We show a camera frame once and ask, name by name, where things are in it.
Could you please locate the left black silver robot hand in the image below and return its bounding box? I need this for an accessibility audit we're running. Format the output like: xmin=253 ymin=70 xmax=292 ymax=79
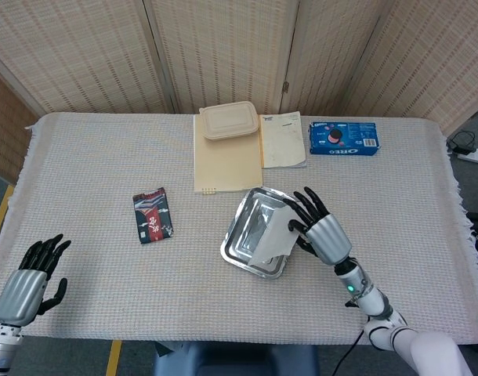
xmin=0 ymin=233 xmax=72 ymax=328

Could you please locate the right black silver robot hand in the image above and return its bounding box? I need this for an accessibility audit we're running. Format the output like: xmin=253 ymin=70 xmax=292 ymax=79
xmin=282 ymin=186 xmax=353 ymax=267

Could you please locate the white paper sheet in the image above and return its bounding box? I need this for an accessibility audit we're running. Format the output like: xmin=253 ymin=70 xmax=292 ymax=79
xmin=248 ymin=206 xmax=299 ymax=267

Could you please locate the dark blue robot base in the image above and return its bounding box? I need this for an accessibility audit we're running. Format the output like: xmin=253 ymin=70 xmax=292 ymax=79
xmin=152 ymin=340 xmax=320 ymax=376

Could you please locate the silver metal tray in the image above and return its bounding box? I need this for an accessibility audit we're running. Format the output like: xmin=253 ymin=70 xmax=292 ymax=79
xmin=219 ymin=186 xmax=306 ymax=280

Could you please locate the blue Oreo cookie box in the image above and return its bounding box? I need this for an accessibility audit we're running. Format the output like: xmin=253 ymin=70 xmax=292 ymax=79
xmin=308 ymin=120 xmax=381 ymax=157

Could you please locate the white paper booklet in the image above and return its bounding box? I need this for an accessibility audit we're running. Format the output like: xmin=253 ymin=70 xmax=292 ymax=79
xmin=259 ymin=110 xmax=307 ymax=170

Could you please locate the tan spiral notebook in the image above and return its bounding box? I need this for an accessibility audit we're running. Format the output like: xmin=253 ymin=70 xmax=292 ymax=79
xmin=193 ymin=113 xmax=264 ymax=196

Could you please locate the beige lidded lunch box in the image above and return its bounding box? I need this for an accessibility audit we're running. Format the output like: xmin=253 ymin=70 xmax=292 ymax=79
xmin=199 ymin=100 xmax=260 ymax=142

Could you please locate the dark red snack packet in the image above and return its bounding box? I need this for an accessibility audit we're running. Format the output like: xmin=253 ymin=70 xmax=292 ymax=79
xmin=132 ymin=186 xmax=176 ymax=246

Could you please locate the white woven tablecloth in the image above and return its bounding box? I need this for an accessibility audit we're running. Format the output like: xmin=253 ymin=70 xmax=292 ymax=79
xmin=0 ymin=112 xmax=478 ymax=345

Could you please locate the white power strip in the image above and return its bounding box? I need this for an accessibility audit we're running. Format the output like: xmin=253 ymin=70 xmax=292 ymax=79
xmin=456 ymin=147 xmax=478 ymax=166

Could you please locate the beige woven folding screen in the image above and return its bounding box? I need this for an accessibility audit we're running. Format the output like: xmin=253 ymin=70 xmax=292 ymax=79
xmin=0 ymin=0 xmax=478 ymax=136

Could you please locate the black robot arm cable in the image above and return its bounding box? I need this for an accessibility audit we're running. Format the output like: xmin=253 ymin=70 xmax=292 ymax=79
xmin=331 ymin=329 xmax=366 ymax=376

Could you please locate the black power adapter with cable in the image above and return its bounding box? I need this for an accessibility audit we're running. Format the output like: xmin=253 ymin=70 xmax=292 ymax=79
xmin=446 ymin=130 xmax=477 ymax=156

